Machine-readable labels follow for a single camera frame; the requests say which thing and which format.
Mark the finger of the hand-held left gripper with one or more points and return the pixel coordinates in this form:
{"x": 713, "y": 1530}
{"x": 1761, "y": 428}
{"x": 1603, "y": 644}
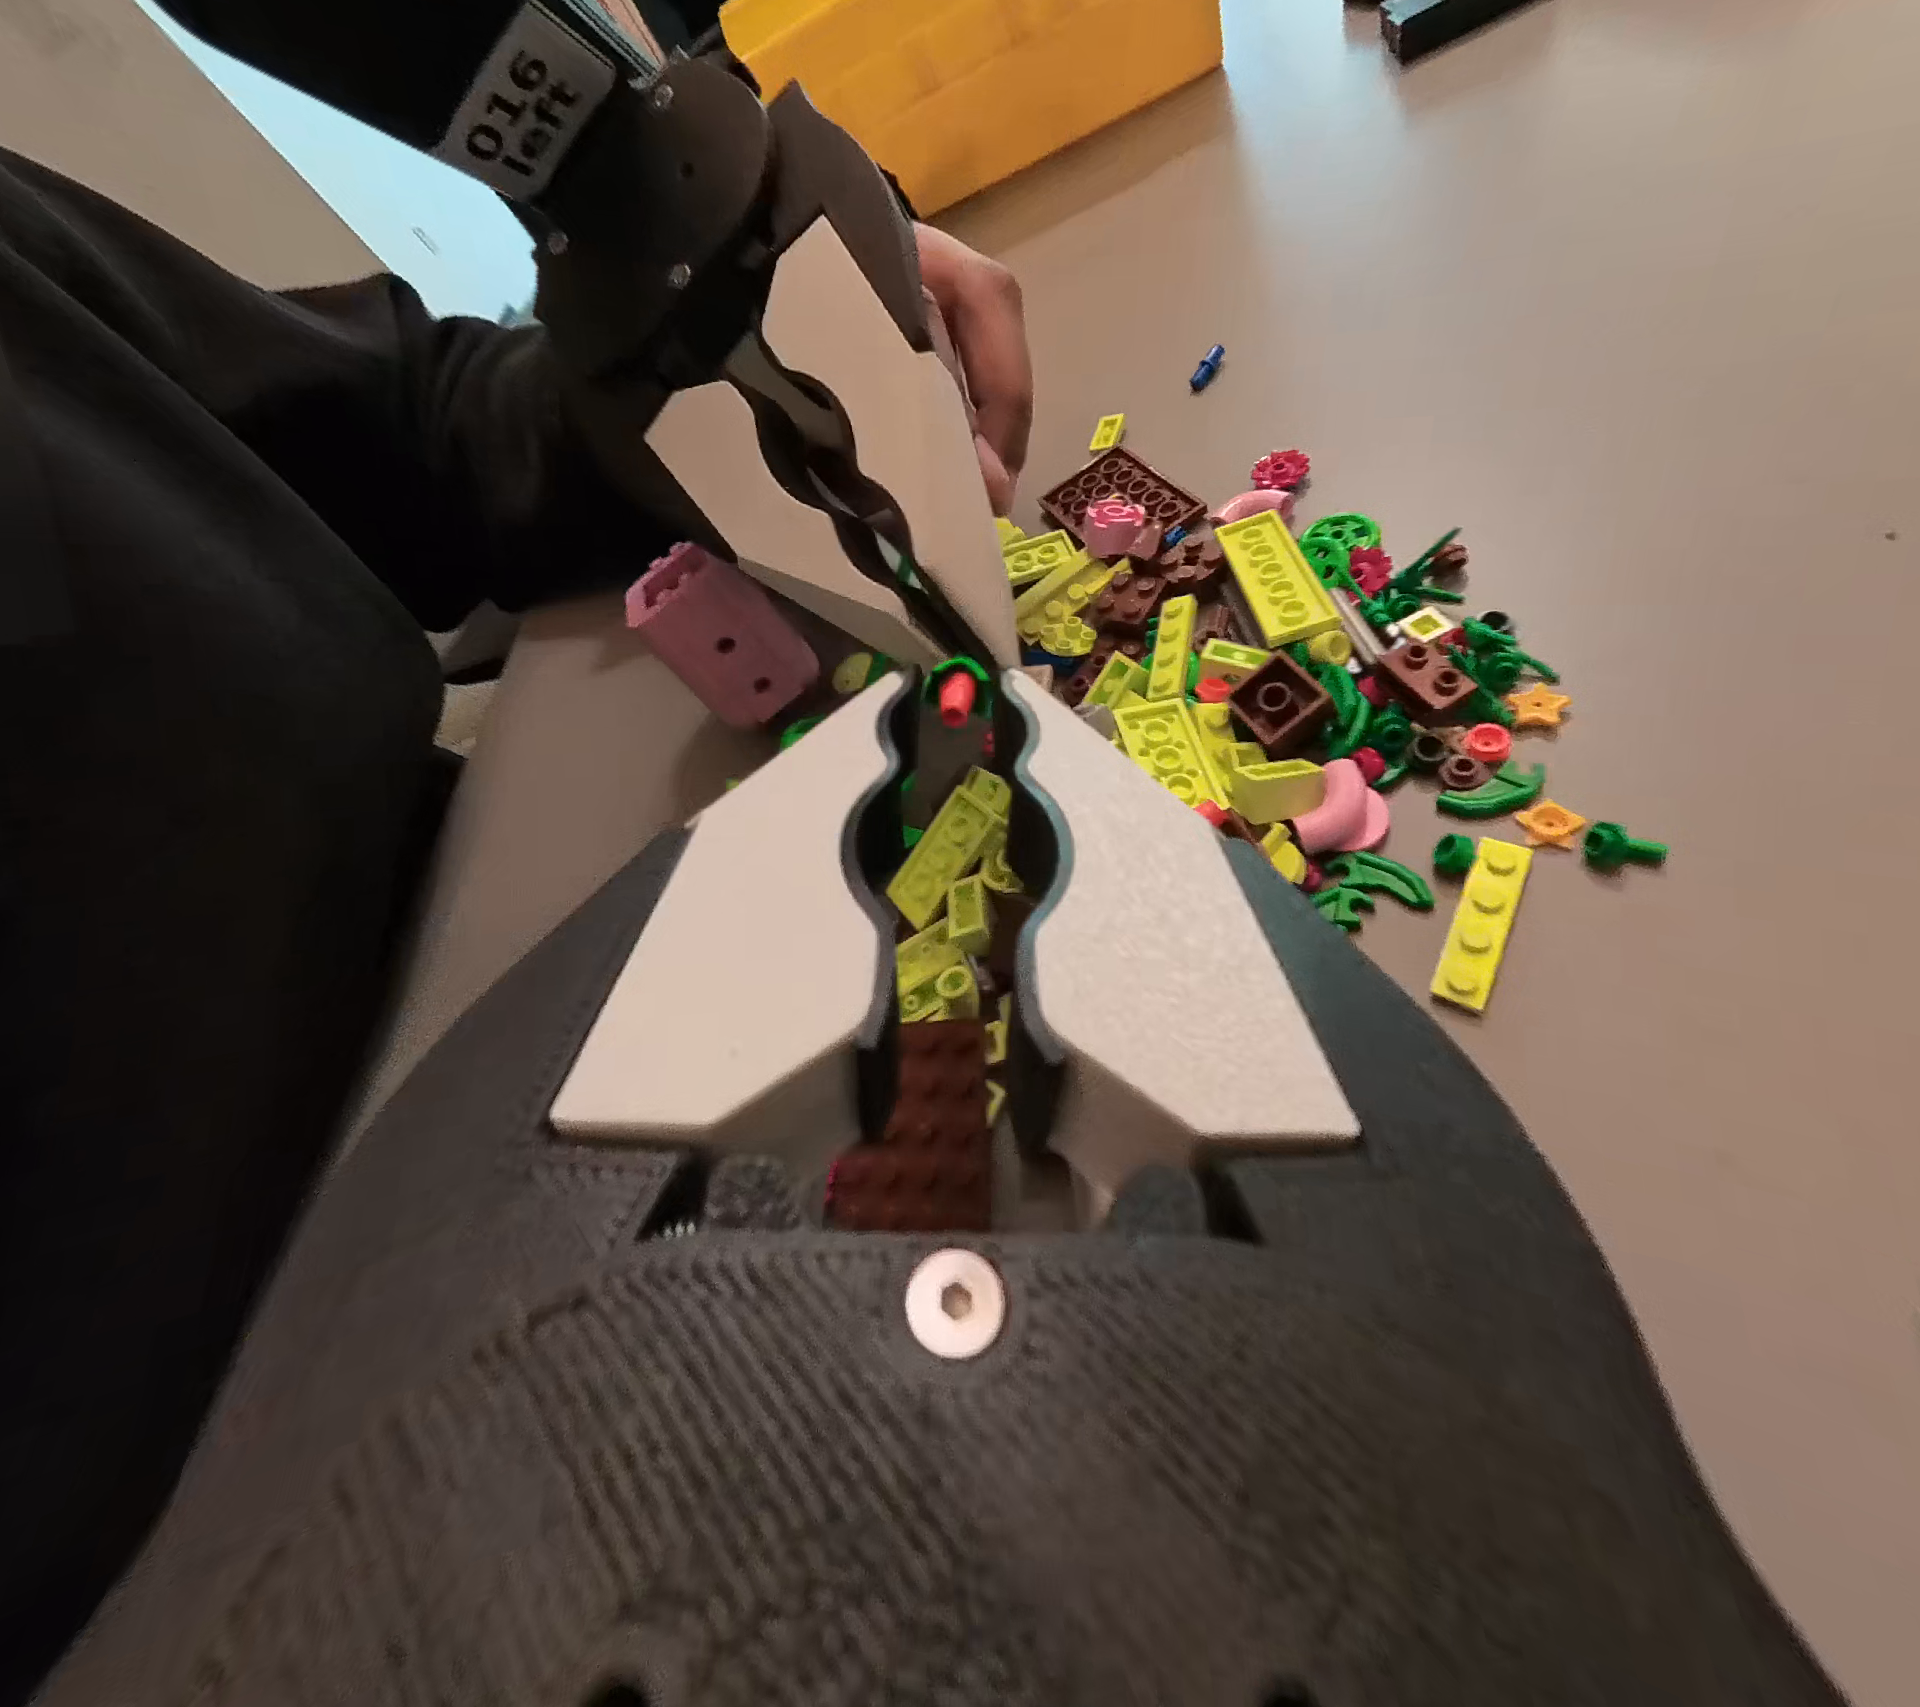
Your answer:
{"x": 900, "y": 432}
{"x": 751, "y": 492}

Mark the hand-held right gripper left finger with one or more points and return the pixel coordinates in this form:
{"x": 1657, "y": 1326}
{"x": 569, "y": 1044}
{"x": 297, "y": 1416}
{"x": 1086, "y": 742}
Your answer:
{"x": 735, "y": 972}

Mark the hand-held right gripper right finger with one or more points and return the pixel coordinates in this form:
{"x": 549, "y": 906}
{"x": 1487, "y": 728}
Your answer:
{"x": 1184, "y": 972}

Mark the pink toy brick pot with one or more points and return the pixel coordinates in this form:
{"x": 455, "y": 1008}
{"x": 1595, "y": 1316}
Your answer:
{"x": 720, "y": 634}

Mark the pile of small toy bricks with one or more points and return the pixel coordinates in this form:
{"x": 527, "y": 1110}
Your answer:
{"x": 1154, "y": 732}

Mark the red cone toy piece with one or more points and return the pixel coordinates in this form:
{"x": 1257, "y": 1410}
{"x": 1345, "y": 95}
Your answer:
{"x": 956, "y": 698}

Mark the person's left forearm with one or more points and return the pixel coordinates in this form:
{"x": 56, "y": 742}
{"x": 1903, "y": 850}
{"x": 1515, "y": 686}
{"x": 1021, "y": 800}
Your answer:
{"x": 451, "y": 462}

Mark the person's left hand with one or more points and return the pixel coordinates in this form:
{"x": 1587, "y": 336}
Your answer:
{"x": 991, "y": 356}

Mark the pink arch toy piece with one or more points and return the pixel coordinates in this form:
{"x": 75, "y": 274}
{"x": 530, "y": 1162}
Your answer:
{"x": 1346, "y": 810}

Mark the brown toy brick plate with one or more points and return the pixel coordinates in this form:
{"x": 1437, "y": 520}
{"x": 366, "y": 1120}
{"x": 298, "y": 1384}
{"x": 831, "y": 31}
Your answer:
{"x": 930, "y": 1122}
{"x": 1124, "y": 484}

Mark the narrow lime toy plate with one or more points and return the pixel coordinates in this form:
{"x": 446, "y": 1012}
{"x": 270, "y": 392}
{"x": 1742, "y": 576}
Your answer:
{"x": 1483, "y": 928}

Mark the blue toy pin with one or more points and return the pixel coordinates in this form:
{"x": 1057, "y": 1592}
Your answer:
{"x": 1208, "y": 368}

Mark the pink curved toy tube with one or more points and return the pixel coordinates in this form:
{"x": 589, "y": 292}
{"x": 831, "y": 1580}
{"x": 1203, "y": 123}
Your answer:
{"x": 1253, "y": 506}

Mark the magenta flower toy piece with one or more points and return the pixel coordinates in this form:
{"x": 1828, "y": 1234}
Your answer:
{"x": 1280, "y": 470}

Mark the long wide lime plate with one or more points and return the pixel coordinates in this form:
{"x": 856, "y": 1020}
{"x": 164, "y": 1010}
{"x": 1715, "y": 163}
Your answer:
{"x": 1279, "y": 574}

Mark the yellow plastic bin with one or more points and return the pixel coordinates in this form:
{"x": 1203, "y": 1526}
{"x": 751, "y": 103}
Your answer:
{"x": 1021, "y": 13}

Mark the green toy wheel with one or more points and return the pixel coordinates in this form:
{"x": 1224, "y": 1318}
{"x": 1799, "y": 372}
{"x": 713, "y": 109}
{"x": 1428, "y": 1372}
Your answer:
{"x": 1340, "y": 542}

